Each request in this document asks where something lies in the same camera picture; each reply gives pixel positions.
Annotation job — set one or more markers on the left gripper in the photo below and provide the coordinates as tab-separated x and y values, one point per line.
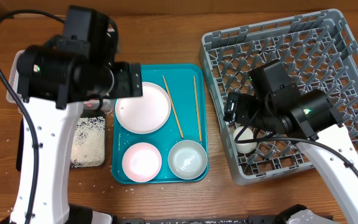
129	83

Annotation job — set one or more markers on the red snack wrapper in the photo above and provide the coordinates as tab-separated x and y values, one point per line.
91	105

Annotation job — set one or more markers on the black tray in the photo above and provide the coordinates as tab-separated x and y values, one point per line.
88	148

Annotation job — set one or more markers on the left wooden chopstick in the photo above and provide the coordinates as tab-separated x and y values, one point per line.
173	108

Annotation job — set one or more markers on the right wooden chopstick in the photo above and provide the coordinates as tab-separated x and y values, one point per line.
197	109

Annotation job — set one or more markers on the teal plastic tray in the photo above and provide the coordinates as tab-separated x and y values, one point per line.
186	85

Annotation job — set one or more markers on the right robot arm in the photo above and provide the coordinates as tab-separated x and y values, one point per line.
309	120

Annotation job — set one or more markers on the pink bowl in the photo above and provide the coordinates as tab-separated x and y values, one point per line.
142	162

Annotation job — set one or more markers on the wooden chopstick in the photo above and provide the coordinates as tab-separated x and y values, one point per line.
173	108
197	109

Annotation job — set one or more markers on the pink round plate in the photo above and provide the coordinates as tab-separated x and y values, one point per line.
144	114

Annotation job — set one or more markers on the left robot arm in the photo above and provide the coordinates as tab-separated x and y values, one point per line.
54	81

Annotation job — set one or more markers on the grey dishwasher rack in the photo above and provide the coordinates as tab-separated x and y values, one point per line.
318	50

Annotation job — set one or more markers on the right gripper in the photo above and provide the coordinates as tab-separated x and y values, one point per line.
232	106

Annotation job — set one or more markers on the clear plastic bin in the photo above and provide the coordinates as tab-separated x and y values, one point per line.
107	106

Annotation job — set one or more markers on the grey-white bowl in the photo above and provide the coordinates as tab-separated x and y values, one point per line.
187	160

